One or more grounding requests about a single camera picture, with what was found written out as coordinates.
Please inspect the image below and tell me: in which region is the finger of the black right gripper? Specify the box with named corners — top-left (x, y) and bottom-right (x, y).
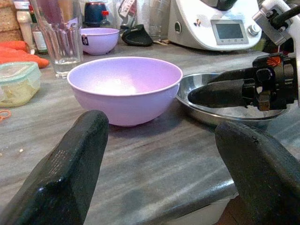
top-left (207, 68), bottom-right (256, 85)
top-left (188, 78), bottom-right (246, 108)

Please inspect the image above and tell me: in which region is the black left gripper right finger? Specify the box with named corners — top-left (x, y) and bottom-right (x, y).
top-left (214, 121), bottom-right (300, 225)

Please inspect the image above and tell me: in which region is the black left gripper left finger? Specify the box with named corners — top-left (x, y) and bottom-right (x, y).
top-left (0, 110), bottom-right (110, 225)

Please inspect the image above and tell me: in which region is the plain lilac plastic bowl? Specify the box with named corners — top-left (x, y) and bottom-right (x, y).
top-left (67, 56), bottom-right (183, 127)

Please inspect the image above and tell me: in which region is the shallow stainless steel plate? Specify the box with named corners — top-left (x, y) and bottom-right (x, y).
top-left (175, 72), bottom-right (291, 128)

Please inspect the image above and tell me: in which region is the white kitchen food processor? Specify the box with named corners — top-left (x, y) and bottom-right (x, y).
top-left (167, 0), bottom-right (263, 52)

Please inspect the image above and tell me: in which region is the orange rubber band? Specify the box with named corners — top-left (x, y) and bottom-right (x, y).
top-left (0, 109), bottom-right (12, 124)

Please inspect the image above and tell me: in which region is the tall clear glass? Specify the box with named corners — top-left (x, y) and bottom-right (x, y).
top-left (138, 0), bottom-right (173, 41)

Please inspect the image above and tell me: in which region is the small green-lidded food container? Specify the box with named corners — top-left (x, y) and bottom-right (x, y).
top-left (0, 61), bottom-right (42, 108)

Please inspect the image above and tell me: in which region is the orange carrot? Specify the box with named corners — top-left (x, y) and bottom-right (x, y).
top-left (0, 41), bottom-right (30, 53)
top-left (0, 51), bottom-right (50, 69)

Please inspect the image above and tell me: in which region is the clear container with utensils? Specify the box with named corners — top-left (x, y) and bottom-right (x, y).
top-left (116, 0), bottom-right (139, 28)

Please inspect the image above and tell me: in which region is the clear faceted drinking glass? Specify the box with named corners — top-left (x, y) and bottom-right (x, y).
top-left (37, 0), bottom-right (84, 78)

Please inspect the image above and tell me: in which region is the lilac bowl with black label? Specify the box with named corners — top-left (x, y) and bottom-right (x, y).
top-left (81, 27), bottom-right (120, 56)

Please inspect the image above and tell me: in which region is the small red-capped bottle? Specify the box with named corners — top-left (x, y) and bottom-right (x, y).
top-left (100, 10), bottom-right (111, 27)

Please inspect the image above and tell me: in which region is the small bottle with green label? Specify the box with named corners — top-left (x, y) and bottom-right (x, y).
top-left (30, 14), bottom-right (49, 54)

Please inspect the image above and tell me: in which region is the dark blue jar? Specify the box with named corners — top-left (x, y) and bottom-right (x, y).
top-left (83, 2), bottom-right (111, 28)

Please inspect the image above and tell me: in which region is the small white-capped bottle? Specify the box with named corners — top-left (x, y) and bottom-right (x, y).
top-left (14, 1), bottom-right (36, 55)

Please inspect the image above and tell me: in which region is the red-lidded jar of crispbread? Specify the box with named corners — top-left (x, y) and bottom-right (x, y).
top-left (0, 0), bottom-right (23, 43)

